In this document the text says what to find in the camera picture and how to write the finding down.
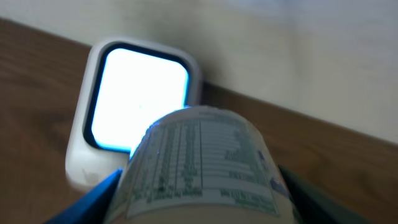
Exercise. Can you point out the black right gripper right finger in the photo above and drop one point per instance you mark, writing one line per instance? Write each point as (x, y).
(314, 206)

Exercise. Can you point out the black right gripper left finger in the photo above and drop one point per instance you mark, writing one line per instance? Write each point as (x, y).
(92, 207)

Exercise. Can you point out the white barcode scanner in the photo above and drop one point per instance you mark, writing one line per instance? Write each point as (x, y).
(127, 85)

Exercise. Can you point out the green lid white jar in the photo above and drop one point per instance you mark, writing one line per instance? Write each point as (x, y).
(202, 165)

